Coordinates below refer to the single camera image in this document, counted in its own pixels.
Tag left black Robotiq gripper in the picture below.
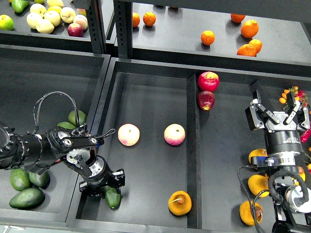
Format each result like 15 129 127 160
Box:
79 156 125 197

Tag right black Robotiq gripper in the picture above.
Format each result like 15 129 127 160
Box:
249 89 310 155

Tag dark green avocado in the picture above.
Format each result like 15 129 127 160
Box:
103 186 121 209

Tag yellow pear with stem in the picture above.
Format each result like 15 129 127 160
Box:
168 190 192 216

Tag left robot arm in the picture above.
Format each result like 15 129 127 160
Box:
0 91 125 196

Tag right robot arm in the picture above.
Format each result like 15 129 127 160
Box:
240 89 311 233

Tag yellow pear upper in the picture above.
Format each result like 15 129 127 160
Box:
248 148 268 164

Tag avocado upper in tray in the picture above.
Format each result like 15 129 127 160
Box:
68 110 87 126

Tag avocado in tray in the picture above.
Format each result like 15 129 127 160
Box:
57 121 76 130
68 110 87 126

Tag yellow pear far right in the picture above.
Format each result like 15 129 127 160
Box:
293 166 306 185

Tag avocado bottom large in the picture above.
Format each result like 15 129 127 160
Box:
9 188 45 210

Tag yellow pear low centre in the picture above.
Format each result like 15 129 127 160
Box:
248 175 270 198

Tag avocado left lower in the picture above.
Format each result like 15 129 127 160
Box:
10 168 31 191

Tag yellow pear bottom right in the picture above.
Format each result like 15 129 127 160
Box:
239 201 263 226

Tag pale pear front shelf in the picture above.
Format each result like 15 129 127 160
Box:
35 19 54 34

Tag pale pear centre shelf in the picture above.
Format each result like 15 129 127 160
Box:
44 11 61 27

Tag pale pear left shelf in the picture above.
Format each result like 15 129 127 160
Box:
26 13 43 29

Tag cherry tomato bunch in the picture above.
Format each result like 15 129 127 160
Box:
279 86 309 107

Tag red chili pepper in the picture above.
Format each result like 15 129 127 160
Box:
300 129 311 143

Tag left pink peach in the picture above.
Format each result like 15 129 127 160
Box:
118 123 140 147

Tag orange front right shelf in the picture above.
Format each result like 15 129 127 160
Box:
237 44 257 57

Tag small orange right shelf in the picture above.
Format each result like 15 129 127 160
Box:
249 39 262 53

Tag lower dark red apple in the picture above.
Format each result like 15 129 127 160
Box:
197 91 215 111

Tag upper red apple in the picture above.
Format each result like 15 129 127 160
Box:
197 71 219 92

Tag large orange right shelf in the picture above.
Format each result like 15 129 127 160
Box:
241 19 259 38

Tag right pink peach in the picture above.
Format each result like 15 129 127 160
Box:
164 123 186 146

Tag black centre tray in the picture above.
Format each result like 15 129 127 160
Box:
68 58 311 233

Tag black tray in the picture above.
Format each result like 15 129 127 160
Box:
68 58 311 233
0 45 110 225

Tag orange top right shelf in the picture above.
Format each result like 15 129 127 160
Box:
230 14 246 24

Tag orange centre shelf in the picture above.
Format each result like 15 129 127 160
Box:
201 30 215 46

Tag black left tray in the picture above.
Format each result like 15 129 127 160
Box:
0 45 110 225

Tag red apple on shelf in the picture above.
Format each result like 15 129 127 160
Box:
67 23 84 37

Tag orange far left shelf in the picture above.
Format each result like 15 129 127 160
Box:
132 12 140 28

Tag pink peach on shelf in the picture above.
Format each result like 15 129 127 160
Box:
73 15 88 30

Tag black shelf post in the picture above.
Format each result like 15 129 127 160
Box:
86 0 133 59

